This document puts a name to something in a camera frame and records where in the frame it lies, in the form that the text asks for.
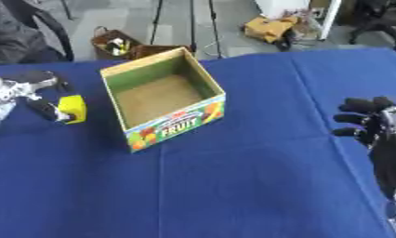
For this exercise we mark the yellow block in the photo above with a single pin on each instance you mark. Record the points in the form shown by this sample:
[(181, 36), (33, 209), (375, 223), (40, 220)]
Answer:
[(73, 108)]

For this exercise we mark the brown woven basket with items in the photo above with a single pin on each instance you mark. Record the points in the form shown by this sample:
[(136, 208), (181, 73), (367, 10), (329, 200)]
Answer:
[(112, 43)]

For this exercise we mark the cardboard box with green inside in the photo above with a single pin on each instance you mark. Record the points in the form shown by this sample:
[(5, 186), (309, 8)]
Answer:
[(158, 102)]

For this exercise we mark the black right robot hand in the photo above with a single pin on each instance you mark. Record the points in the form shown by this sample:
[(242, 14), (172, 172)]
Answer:
[(388, 155)]

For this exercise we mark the black tripod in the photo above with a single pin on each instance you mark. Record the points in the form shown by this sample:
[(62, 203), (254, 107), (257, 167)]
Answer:
[(191, 24)]

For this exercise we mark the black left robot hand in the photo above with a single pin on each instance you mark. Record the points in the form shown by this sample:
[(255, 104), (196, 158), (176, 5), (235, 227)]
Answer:
[(43, 107)]

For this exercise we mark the black office chair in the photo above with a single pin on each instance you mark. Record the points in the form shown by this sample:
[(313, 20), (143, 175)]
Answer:
[(380, 18)]

